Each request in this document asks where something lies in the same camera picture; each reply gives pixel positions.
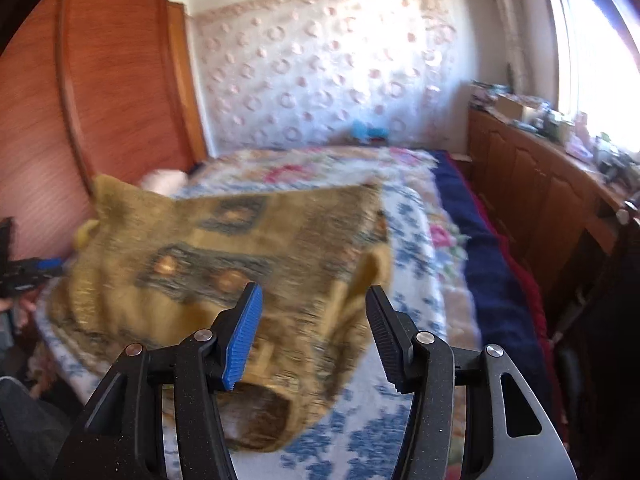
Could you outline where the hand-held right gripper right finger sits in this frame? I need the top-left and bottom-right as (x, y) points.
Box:
(365, 284), (576, 480)

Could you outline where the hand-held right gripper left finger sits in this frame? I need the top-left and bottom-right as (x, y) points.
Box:
(65, 281), (264, 480)

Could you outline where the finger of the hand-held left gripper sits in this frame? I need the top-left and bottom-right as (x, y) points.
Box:
(14, 256), (65, 291)

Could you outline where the ochre patterned shirt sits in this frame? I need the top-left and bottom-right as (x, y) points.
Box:
(32, 174), (396, 453)

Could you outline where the yellow plush toy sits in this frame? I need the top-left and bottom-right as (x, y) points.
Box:
(75, 219), (101, 250)

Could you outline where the blue floral bed sheet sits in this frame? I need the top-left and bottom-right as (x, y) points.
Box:
(32, 180), (481, 480)

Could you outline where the navy blanket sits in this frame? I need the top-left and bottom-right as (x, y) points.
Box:
(430, 150), (556, 426)

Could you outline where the wooden slatted wardrobe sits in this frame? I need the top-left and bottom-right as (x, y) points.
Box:
(0, 0), (208, 261)

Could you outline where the blue plastic bag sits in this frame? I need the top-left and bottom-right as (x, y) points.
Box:
(350, 120), (391, 142)

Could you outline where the long wooden cabinet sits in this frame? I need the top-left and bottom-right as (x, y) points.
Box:
(466, 107), (640, 311)

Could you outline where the dark chair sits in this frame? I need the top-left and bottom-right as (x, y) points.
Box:
(545, 210), (640, 480)

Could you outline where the open cardboard box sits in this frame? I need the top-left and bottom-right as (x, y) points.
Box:
(492, 95), (538, 121)

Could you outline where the pink figurine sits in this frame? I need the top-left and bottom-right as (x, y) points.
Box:
(570, 112), (596, 158)

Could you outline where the pale patterned window curtain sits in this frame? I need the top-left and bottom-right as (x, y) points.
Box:
(480, 0), (531, 96)

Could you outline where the wooden-framed window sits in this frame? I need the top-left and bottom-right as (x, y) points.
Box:
(542, 0), (640, 161)

